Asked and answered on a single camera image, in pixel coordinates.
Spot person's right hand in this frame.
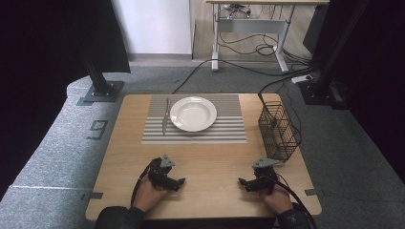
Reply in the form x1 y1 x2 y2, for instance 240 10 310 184
258 183 294 216

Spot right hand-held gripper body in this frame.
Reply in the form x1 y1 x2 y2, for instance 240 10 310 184
251 156 282 196

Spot coiled black cables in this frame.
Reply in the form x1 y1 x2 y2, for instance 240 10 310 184
219 31 311 66

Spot hand-held gripper cable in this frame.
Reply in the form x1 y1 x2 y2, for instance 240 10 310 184
130 159 155 208
269 173 317 229

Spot black wire basket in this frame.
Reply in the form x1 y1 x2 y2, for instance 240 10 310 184
257 93 299 163

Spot right hand-held gripper cable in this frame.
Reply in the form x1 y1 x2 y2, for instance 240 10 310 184
269 173 317 229

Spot white plate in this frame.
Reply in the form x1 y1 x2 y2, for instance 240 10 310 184
169 95 219 134

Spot left hand-held gripper cable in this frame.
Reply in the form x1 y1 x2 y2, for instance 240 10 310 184
130 159 155 208

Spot black metal stand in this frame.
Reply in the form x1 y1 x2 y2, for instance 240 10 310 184
298 0 373 111
75 47 126 107

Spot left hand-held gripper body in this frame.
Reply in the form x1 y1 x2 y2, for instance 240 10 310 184
147 154 179 192

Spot white desk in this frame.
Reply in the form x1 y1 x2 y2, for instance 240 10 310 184
205 0 330 73

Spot white power strip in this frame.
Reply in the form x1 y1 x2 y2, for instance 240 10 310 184
290 73 315 85

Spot grey striped placemat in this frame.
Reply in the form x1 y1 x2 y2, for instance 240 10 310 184
141 94 248 145

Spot person's left hand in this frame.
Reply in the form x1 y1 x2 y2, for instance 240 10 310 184
131 175 170 213

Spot silver table knife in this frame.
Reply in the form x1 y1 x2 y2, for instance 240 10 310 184
161 97 172 136

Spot long black floor cable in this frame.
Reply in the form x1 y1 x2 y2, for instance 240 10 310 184
171 58 314 95

